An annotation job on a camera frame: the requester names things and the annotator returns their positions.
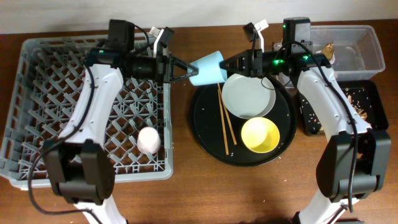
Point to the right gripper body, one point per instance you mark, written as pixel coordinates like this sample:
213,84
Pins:
270,62

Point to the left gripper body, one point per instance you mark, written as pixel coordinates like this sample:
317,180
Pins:
148,67

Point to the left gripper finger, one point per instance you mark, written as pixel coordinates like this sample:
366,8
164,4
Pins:
182,64
182,77

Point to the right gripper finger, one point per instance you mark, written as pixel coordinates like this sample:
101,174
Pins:
235,69
238,59

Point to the light blue cup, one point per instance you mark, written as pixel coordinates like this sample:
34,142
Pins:
209,71

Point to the white round plate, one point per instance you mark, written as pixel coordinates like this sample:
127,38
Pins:
247,98

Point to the wooden chopstick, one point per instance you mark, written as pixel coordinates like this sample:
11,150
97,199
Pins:
226,114
223,124

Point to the brown snack wrapper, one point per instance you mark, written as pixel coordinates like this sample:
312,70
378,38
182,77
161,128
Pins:
329,52

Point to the yellow bowl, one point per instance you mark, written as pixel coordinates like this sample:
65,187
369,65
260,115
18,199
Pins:
260,135

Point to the pink cup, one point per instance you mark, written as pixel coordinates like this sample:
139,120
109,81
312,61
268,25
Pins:
148,141

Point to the food scraps peanuts and rice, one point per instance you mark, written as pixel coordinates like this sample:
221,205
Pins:
358,97

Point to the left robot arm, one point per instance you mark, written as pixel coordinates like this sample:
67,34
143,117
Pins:
76,163

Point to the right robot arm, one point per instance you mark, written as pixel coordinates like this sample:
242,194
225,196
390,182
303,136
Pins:
355,159

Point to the clear plastic waste bin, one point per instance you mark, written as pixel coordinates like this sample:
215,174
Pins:
357,51

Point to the round black serving tray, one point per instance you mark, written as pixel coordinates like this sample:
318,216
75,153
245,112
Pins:
206,125

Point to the black rectangular tray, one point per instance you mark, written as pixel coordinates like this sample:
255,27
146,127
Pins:
377,117

